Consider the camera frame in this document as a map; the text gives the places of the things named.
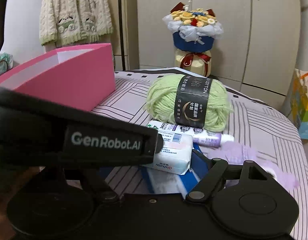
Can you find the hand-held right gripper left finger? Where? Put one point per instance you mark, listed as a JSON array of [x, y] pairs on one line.
[[103, 187]]

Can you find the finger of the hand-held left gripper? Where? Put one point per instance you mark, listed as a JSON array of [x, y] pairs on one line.
[[160, 143]]

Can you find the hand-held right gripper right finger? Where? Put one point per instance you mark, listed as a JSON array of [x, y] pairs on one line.
[[200, 166]]

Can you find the white tissue pack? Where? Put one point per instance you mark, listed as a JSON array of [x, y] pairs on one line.
[[174, 152]]

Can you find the white cream tube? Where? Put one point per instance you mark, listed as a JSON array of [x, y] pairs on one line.
[[204, 136]]

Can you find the blue packet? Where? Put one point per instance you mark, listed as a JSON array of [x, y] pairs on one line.
[[166, 182]]

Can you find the purple plush toy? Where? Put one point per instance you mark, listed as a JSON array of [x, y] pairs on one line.
[[246, 152]]

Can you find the pink cardboard box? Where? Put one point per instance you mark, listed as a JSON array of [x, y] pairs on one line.
[[76, 80]]

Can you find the green yarn ball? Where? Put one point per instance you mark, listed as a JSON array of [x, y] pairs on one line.
[[161, 102]]

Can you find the striped bed sheet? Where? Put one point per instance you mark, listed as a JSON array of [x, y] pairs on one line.
[[259, 120]]

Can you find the white plastic bag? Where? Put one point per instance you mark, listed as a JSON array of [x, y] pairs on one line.
[[5, 60]]

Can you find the flower bouquet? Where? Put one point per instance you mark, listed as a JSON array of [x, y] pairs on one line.
[[194, 32]]

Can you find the colourful paper gift bag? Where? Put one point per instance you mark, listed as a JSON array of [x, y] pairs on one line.
[[304, 110]]

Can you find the cream knitted cardigan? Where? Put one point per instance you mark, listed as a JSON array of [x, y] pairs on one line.
[[73, 7]]

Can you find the light wooden panel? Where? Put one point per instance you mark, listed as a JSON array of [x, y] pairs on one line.
[[130, 17]]

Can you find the beige wardrobe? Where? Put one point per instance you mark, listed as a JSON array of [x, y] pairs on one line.
[[244, 30]]

